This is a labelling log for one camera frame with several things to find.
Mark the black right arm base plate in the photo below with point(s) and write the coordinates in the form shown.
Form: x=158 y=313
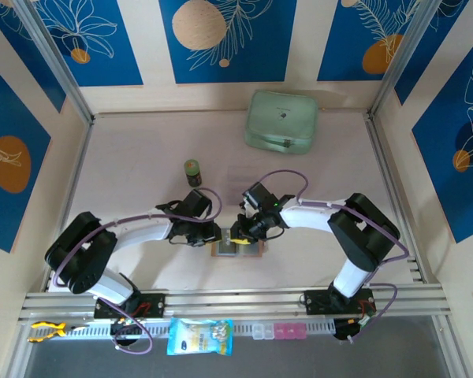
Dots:
x=313 y=303

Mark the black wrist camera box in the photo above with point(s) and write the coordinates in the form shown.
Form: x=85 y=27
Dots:
x=257 y=196
x=197 y=202

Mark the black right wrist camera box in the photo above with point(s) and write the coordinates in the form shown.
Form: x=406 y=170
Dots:
x=257 y=196

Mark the clear plastic pill box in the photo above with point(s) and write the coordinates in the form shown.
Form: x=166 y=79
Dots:
x=263 y=331

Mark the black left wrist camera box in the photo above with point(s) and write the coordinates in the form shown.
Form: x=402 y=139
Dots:
x=197 y=202

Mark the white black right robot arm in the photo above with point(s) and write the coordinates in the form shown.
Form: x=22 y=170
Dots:
x=307 y=214

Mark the mint green zipper case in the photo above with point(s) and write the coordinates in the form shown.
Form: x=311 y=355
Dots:
x=280 y=118

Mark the blue snack packet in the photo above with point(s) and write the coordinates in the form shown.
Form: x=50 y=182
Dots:
x=199 y=336

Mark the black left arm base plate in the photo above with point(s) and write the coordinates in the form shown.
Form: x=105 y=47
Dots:
x=155 y=305

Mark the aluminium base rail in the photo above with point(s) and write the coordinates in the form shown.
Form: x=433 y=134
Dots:
x=240 y=299

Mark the aluminium corner post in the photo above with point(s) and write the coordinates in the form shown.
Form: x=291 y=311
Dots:
x=54 y=59
x=403 y=59

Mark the brown leather card holder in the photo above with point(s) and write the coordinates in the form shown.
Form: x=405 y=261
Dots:
x=226 y=250

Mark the aluminium table side rail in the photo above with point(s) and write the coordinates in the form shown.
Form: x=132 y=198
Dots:
x=386 y=177

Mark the pink plastic pill box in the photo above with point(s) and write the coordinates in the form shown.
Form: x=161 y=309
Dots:
x=289 y=331

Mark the small green-capped dark bottle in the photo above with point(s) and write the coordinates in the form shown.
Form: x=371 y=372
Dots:
x=192 y=169

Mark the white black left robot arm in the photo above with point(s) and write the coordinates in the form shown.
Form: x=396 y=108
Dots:
x=142 y=232

